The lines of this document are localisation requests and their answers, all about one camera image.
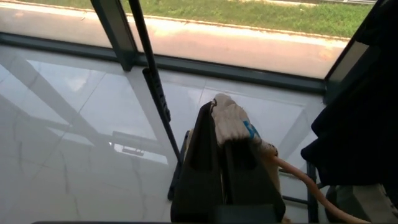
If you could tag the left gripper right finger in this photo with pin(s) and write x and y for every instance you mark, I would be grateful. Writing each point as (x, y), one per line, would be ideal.
(248, 180)

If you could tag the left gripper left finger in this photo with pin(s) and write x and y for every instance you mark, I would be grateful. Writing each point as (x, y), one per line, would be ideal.
(196, 186)

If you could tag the cream printed garment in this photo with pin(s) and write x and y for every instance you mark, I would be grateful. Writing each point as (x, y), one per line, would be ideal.
(230, 121)

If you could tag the pink clothes hanger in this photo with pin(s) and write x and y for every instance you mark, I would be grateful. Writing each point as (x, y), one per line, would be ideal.
(320, 199)

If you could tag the black garment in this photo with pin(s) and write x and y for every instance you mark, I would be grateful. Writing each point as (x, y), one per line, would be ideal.
(357, 124)

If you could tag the black clothes rack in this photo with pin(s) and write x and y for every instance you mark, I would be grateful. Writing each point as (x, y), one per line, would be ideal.
(155, 84)

